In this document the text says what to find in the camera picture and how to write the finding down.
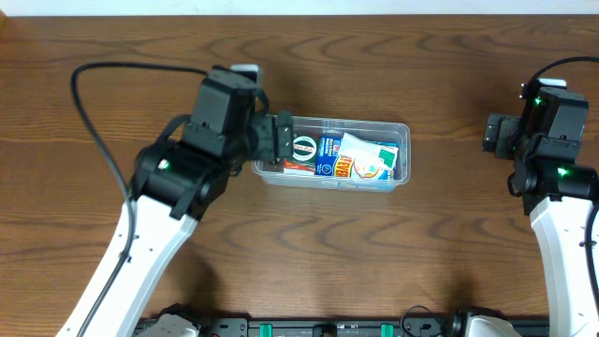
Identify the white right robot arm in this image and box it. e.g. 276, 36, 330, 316
482, 79, 598, 336

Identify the dark syrup bottle white cap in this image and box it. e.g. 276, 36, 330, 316
262, 159, 285, 173

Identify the red Panadol box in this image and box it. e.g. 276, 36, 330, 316
283, 159, 315, 176

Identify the black mounting rail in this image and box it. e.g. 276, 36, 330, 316
135, 303, 549, 337

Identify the blue Kool Fever box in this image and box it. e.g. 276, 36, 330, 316
314, 136, 396, 181

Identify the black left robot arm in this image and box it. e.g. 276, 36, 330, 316
59, 62, 293, 336

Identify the clear plastic container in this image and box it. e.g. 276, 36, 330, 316
253, 117, 411, 192

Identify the green ointment box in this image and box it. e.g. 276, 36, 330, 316
292, 136, 318, 164

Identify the white green medicine box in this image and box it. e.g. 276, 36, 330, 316
339, 133, 399, 169

